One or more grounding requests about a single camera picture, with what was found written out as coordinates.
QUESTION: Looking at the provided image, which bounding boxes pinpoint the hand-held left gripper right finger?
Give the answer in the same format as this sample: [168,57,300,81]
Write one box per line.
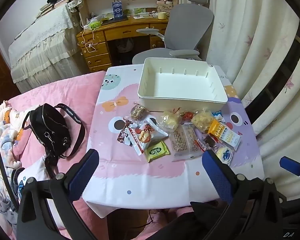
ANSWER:
[201,149,290,240]

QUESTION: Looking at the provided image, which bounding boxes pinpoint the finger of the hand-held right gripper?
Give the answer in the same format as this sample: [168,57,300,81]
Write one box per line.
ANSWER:
[279,156,300,180]

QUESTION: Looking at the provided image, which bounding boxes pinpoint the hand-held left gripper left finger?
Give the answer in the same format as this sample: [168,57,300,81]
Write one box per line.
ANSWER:
[16,149,100,240]

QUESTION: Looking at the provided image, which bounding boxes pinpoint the white yellow round cake packet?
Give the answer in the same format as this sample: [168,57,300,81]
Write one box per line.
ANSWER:
[214,145,235,167]

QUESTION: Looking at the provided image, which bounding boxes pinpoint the orange and white snack packet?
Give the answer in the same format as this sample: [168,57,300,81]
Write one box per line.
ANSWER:
[207,119,241,152]

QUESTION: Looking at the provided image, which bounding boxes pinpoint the large clear text printed packet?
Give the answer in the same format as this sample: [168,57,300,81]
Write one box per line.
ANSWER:
[169,124,206,162]

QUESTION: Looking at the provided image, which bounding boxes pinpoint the clear packet pale yellow chips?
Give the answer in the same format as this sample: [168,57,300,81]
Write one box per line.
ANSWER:
[191,109,215,133]

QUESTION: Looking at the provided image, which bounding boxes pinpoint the brown chocolate snack packet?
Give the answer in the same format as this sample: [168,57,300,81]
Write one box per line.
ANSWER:
[117,119,138,145]

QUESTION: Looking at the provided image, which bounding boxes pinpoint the green pastry packet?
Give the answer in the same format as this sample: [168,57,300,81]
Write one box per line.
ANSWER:
[143,141,170,163]

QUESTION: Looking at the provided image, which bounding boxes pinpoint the small clear nut candy packet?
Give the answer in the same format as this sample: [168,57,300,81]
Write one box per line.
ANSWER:
[174,107,198,123]

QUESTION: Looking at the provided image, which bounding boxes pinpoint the clear packet yellow pastry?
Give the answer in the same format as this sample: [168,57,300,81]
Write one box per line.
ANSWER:
[156,110,182,132]

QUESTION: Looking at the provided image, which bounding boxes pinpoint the white bread picture packet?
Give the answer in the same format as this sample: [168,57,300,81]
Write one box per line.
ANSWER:
[136,115,169,150]

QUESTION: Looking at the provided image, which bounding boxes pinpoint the clear packet brown granola bar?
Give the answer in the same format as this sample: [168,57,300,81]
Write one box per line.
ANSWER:
[129,104,147,120]

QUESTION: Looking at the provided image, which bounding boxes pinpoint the white plastic storage bin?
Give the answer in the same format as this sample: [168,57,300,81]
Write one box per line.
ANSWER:
[137,57,228,111]

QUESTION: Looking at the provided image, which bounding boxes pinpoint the black shoulder bag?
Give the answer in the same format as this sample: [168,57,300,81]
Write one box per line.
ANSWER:
[22,102,86,180]

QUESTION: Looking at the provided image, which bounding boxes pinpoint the cartoon printed tablecloth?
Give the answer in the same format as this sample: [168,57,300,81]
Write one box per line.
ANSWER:
[82,64,265,218]

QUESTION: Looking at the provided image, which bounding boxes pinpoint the cartoon printed blanket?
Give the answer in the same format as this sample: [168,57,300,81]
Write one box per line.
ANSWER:
[0,100,40,240]

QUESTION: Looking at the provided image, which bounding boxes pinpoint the brown wooden cabinet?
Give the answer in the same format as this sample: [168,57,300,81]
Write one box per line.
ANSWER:
[0,34,20,110]

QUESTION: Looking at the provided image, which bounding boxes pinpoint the grey office chair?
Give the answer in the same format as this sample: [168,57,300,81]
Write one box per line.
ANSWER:
[132,0,215,65]

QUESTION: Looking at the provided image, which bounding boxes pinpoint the wooden desk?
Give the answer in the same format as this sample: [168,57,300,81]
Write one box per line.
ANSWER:
[76,15,170,72]

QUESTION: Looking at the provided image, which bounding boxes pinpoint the black desk pad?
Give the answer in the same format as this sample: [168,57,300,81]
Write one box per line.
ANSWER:
[101,17,128,25]

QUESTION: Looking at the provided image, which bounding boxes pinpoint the blue gift bag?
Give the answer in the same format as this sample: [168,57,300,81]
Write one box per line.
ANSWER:
[112,0,124,20]

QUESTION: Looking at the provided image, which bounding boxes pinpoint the stack of books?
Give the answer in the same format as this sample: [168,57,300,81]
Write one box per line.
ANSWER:
[36,0,70,18]

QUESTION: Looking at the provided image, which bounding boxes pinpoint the patterned tote bag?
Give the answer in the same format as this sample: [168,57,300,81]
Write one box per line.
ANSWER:
[67,0,84,13]

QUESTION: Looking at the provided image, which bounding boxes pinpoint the wooden bookshelf hutch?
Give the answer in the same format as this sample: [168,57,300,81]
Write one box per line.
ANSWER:
[71,0,179,28]

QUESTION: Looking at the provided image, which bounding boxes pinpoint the black cable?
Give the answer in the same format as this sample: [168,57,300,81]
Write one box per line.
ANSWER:
[0,130,18,212]

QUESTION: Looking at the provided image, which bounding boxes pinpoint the white charging cable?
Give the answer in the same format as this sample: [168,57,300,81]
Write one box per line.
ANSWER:
[79,25,100,54]

